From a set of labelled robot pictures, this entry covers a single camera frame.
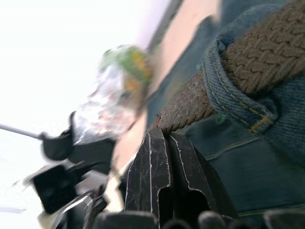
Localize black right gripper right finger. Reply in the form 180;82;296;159
167;132;239;218

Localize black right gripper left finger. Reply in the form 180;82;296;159
124;128;173;213

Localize brown braided belt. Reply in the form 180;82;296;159
153;0;305;133

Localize blue denim shorts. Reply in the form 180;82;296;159
144;0;305;219

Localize black device with grey rod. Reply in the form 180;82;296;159
0;111;116;174

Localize clear plastic bottle green label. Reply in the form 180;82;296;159
77;44;154;142

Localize black box-shaped device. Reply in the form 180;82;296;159
32;164;78;214

